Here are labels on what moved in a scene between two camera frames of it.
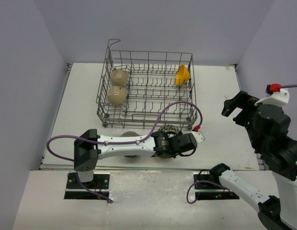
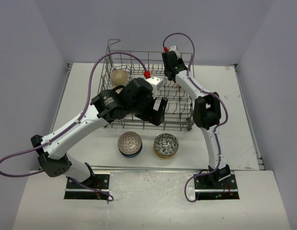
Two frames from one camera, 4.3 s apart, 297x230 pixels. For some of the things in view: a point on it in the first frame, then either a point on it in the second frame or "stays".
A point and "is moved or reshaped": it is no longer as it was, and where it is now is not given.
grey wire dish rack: x=147 y=89 stays
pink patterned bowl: x=170 y=128 is moved or reshaped
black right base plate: x=208 y=187 stays
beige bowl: x=119 y=77 stays
